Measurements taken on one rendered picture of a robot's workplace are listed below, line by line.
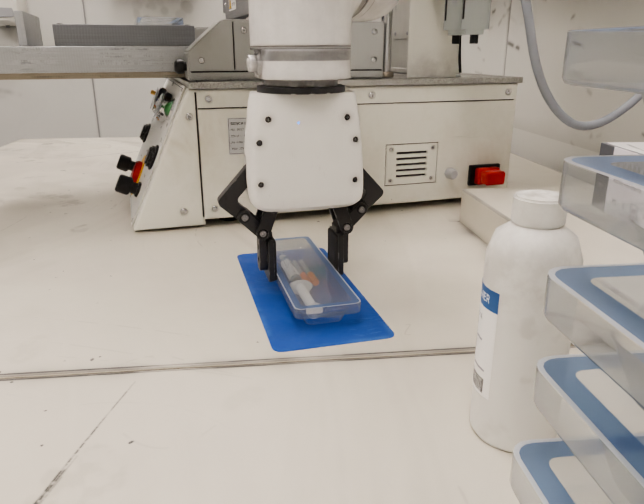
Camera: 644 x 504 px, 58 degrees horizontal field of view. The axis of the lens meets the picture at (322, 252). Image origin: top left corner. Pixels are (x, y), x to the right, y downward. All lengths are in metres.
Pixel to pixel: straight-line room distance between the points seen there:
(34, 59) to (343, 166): 0.43
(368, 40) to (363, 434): 0.55
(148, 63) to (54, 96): 1.78
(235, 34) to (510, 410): 0.55
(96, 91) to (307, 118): 2.05
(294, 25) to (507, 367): 0.29
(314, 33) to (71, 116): 2.12
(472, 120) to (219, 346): 0.53
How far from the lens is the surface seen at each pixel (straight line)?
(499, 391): 0.35
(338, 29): 0.49
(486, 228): 0.71
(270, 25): 0.48
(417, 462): 0.35
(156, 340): 0.48
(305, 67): 0.47
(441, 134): 0.84
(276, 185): 0.49
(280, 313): 0.51
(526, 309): 0.32
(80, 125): 2.54
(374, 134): 0.80
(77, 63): 0.79
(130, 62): 0.79
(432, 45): 0.84
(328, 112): 0.50
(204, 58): 0.74
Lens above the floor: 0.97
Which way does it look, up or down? 19 degrees down
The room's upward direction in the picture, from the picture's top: straight up
